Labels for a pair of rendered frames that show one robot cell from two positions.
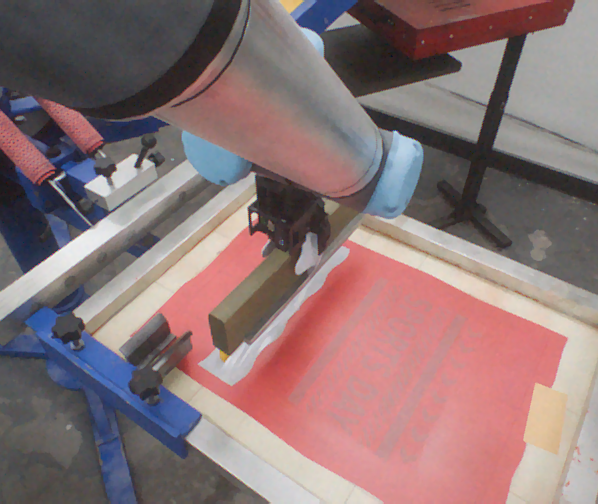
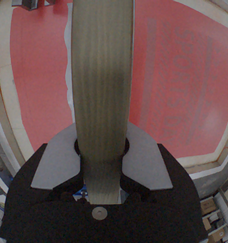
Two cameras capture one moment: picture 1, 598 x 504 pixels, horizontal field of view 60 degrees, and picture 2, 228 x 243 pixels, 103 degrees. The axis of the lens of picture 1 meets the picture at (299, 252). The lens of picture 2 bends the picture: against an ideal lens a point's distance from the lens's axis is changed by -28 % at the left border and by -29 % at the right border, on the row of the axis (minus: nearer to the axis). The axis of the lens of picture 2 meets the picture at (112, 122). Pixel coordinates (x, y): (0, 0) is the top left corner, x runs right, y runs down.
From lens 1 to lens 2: 0.77 m
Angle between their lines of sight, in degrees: 70
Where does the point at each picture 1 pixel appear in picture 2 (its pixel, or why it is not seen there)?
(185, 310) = (39, 135)
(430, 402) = (205, 108)
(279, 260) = (110, 202)
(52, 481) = not seen: hidden behind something
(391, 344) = (181, 80)
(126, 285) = (10, 150)
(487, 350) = (223, 60)
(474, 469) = (218, 127)
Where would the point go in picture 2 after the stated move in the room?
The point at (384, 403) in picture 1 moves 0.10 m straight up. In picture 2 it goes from (185, 121) to (208, 145)
